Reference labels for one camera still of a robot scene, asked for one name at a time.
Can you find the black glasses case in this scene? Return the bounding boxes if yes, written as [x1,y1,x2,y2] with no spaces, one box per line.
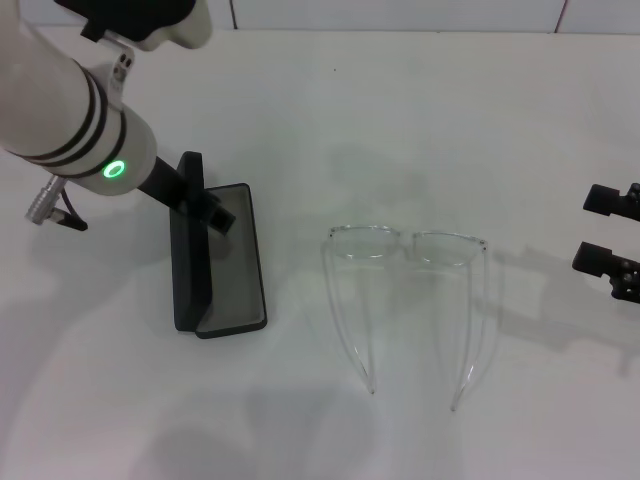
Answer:
[171,151,270,341]

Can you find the black cable with silver connector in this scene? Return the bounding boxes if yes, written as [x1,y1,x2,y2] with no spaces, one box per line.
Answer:
[25,177,90,233]

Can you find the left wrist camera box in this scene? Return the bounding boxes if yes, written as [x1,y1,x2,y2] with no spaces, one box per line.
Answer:
[52,0,214,52]

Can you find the clear transparent glasses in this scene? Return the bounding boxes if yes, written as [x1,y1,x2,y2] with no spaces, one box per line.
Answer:
[322,224,490,414]

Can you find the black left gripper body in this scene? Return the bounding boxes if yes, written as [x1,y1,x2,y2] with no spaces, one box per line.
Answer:
[135,157,194,211]

